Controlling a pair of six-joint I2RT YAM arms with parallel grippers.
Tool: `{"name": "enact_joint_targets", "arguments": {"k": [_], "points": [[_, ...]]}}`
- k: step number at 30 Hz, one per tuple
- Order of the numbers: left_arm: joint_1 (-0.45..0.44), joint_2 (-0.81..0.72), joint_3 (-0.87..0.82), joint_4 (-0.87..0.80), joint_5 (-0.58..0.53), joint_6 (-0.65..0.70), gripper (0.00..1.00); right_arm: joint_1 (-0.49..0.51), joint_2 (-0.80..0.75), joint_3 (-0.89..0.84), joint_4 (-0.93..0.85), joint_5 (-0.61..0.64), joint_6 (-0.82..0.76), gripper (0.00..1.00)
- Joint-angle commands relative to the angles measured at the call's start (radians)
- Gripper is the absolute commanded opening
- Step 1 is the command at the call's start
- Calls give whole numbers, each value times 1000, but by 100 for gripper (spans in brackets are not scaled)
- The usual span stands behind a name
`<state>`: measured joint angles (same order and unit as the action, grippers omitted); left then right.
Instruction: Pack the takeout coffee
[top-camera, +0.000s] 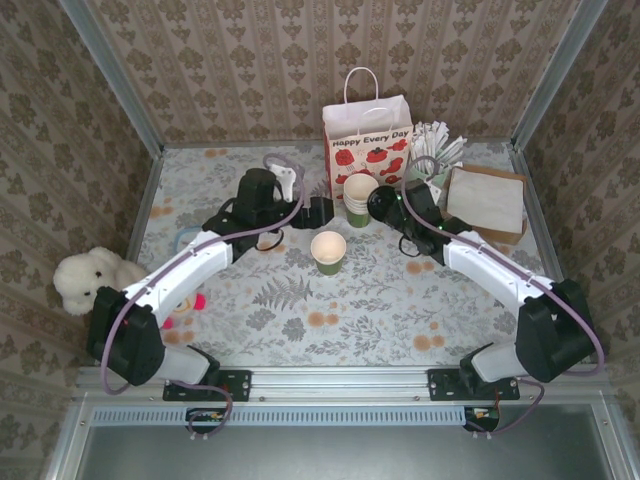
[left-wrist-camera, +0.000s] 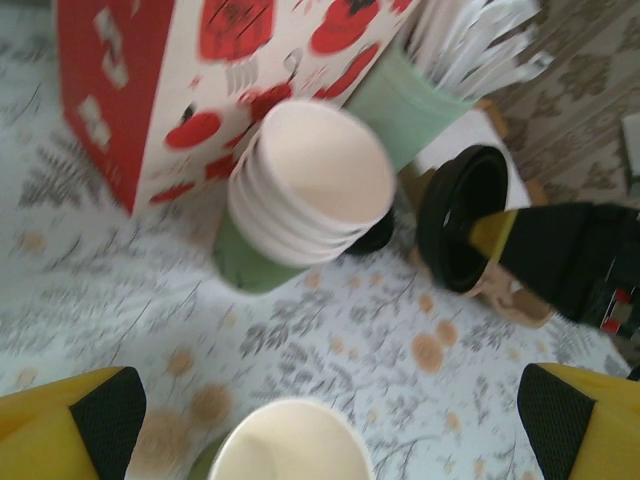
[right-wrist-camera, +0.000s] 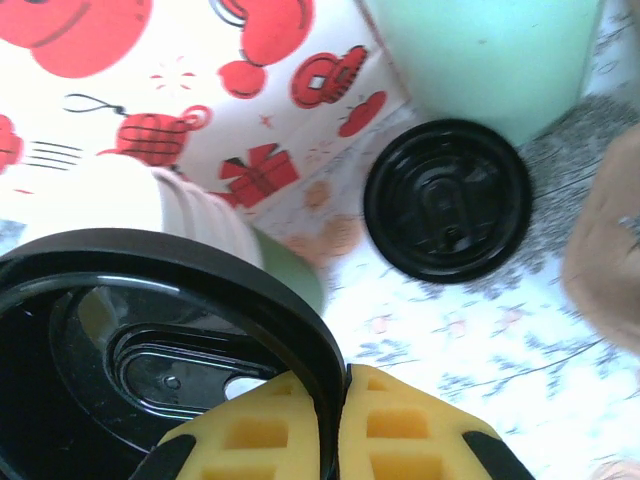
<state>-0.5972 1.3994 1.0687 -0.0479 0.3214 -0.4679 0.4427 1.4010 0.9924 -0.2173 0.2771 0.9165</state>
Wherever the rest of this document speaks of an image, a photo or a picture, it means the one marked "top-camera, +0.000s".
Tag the single green paper cup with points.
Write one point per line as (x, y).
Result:
(328, 250)

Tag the stack of green paper cups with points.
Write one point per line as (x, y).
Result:
(360, 192)

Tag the white red printed paper bag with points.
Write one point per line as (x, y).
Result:
(367, 150)

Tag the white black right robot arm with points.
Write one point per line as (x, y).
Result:
(490, 270)

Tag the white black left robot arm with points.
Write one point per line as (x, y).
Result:
(175, 270)

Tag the mint green holder cup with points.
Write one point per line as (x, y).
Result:
(442, 175)

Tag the white napkin stack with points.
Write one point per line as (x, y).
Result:
(484, 200)

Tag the paper-wrapped straw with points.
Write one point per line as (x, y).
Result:
(454, 149)
(441, 137)
(430, 140)
(419, 145)

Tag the blue rimmed small bowl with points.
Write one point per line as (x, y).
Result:
(184, 235)

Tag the brown napkin tray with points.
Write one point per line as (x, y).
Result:
(510, 237)

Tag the snowman plush with orange glasses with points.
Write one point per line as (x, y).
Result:
(187, 305)

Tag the white teddy bear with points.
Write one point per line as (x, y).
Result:
(85, 280)

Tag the aluminium table edge rail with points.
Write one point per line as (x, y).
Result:
(250, 145)

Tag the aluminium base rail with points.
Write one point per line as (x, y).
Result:
(340, 382)

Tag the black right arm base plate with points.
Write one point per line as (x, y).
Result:
(442, 385)

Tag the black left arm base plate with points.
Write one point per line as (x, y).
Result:
(235, 385)

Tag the aluminium frame post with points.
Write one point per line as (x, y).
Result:
(555, 80)
(115, 80)

